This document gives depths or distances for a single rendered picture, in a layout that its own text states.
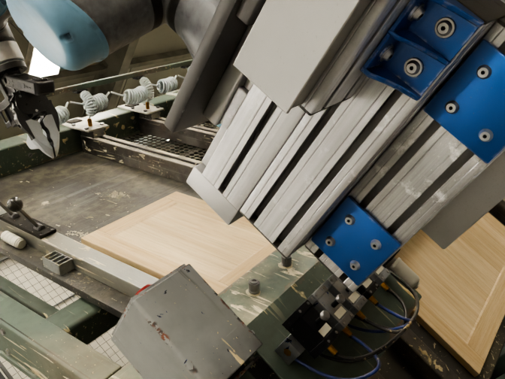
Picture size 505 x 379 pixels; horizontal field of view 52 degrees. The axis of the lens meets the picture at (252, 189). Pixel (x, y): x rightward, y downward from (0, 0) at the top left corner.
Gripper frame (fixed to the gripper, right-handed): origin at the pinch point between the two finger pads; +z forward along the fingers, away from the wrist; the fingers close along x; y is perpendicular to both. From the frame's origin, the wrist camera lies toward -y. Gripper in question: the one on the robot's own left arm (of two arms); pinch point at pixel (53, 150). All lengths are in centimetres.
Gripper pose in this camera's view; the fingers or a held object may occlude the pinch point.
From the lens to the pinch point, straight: 117.8
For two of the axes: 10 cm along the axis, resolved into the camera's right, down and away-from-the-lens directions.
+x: -5.9, 3.3, -7.4
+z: 4.0, 9.1, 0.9
